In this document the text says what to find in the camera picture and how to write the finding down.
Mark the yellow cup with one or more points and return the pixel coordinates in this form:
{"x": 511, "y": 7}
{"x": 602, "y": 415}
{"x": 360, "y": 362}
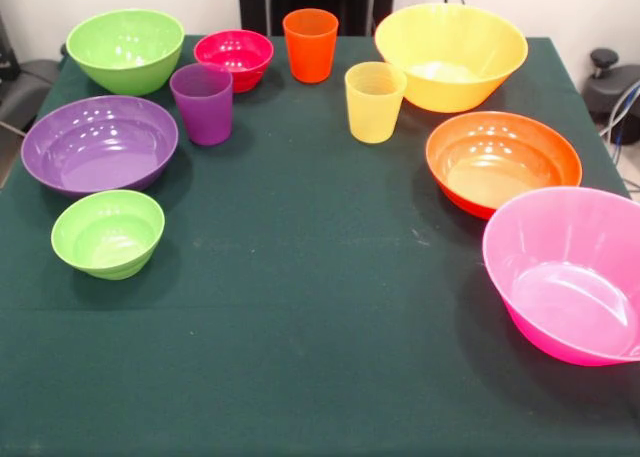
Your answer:
{"x": 372, "y": 117}

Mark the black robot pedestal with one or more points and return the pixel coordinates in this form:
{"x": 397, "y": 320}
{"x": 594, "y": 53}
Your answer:
{"x": 255, "y": 2}

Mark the dark green tablecloth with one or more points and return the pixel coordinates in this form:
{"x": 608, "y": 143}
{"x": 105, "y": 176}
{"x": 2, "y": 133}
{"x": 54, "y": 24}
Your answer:
{"x": 300, "y": 277}

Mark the orange cup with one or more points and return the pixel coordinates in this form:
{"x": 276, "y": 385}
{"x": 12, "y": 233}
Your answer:
{"x": 310, "y": 57}

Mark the yellow bowl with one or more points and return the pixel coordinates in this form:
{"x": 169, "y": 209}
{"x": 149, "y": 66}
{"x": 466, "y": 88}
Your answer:
{"x": 475, "y": 37}

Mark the orange bowl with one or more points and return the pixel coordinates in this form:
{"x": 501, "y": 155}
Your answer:
{"x": 500, "y": 152}

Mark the dark grey chair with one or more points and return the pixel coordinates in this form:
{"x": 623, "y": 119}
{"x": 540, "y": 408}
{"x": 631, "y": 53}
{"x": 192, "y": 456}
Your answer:
{"x": 30, "y": 87}

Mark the large green bowl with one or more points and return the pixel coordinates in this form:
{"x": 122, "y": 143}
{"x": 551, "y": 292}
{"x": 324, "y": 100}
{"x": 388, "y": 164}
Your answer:
{"x": 125, "y": 72}

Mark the purple bowl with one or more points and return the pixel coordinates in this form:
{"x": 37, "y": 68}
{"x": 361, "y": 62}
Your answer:
{"x": 100, "y": 152}

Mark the pink bowl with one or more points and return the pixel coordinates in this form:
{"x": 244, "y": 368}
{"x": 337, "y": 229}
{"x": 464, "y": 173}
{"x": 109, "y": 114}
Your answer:
{"x": 560, "y": 257}

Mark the red bowl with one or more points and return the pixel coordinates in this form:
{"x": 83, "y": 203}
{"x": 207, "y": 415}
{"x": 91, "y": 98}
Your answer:
{"x": 240, "y": 52}

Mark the purple cup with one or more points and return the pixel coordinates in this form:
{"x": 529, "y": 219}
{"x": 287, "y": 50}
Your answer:
{"x": 205, "y": 117}

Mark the black round equipment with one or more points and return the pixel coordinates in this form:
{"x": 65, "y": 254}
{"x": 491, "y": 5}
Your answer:
{"x": 607, "y": 87}

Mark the small green bowl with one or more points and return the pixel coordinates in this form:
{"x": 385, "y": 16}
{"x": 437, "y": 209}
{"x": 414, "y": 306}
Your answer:
{"x": 107, "y": 237}

